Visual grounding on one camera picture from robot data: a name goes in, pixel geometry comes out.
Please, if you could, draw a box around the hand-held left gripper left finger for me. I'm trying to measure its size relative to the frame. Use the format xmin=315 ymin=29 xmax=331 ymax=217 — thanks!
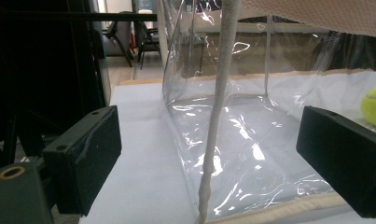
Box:
xmin=41 ymin=105 xmax=123 ymax=217

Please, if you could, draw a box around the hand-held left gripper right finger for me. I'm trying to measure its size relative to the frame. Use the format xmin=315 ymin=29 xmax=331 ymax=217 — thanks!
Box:
xmin=295 ymin=105 xmax=376 ymax=219

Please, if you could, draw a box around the clear plastic bag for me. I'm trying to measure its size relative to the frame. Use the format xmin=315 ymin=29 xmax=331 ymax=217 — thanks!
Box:
xmin=157 ymin=0 xmax=376 ymax=224

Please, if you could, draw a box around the yellow tennis ball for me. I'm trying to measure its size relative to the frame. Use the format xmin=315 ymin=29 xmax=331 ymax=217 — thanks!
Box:
xmin=359 ymin=82 xmax=376 ymax=129

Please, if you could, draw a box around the black curtain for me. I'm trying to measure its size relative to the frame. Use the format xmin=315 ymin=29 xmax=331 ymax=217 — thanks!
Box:
xmin=0 ymin=0 xmax=106 ymax=175

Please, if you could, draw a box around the black folding chair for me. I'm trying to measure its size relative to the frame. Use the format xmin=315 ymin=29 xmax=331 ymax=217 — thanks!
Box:
xmin=135 ymin=21 xmax=162 ymax=71

